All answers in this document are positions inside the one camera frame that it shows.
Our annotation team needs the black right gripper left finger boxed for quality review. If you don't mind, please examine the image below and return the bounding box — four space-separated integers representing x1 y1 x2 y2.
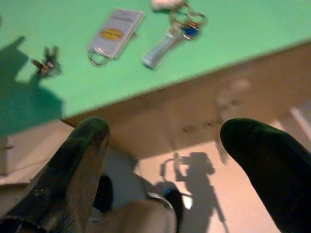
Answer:
0 116 110 233

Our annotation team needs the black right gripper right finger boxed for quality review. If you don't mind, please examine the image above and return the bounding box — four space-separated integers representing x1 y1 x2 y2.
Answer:
219 118 311 233

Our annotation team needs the grey black robot leg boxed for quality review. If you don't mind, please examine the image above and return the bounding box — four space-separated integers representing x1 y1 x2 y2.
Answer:
86 155 192 233

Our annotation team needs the small silver metal key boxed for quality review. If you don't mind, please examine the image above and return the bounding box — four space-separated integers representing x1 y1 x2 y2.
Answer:
31 46 62 77

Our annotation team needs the green top wooden table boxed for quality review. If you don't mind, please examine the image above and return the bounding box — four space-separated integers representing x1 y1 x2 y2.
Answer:
0 0 311 161

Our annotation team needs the white key tag yellow oval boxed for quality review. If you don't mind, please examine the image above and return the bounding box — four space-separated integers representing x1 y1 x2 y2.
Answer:
86 8 146 67

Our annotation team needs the key bunch with blue tube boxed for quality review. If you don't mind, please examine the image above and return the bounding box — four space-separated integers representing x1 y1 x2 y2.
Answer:
141 0 207 70

